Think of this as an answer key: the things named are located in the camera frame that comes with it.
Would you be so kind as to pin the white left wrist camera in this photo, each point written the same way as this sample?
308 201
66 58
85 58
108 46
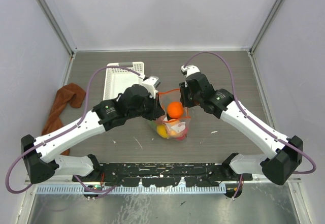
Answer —
151 83

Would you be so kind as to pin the orange fruit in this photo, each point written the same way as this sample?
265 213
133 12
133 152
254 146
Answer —
175 110

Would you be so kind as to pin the aluminium frame post left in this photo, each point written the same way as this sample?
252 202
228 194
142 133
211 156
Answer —
53 15

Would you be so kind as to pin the aluminium frame post right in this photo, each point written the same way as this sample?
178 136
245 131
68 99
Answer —
267 22

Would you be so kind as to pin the white perforated plastic basket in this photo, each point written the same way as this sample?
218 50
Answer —
118 80

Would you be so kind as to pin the aluminium frame post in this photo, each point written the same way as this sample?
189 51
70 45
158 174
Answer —
267 22
53 15

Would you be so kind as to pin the peach fruit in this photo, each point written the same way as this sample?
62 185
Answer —
172 133

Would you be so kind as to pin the brown cloth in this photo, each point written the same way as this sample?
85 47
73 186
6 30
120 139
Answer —
71 94

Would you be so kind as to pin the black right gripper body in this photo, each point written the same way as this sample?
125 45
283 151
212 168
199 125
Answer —
189 100

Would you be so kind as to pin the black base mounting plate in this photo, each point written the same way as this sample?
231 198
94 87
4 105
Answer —
163 175

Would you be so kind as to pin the slotted cable duct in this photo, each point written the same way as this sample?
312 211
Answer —
121 190

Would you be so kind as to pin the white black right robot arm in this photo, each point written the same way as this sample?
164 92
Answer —
281 154

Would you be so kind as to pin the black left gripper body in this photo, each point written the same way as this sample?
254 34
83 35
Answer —
148 110

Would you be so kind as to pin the clear orange zip bag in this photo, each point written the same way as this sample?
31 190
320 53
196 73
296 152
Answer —
179 124

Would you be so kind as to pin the green striped ball fruit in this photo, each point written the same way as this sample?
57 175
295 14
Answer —
153 124

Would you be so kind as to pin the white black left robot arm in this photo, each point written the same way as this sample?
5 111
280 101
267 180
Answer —
43 157

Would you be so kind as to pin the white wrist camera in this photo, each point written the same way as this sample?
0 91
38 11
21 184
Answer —
151 83
189 70

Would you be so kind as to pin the yellow lemon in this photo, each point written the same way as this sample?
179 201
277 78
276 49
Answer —
161 130

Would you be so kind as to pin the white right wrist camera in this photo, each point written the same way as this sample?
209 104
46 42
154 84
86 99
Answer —
189 70

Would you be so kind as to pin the red apple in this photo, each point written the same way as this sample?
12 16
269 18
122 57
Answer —
183 135

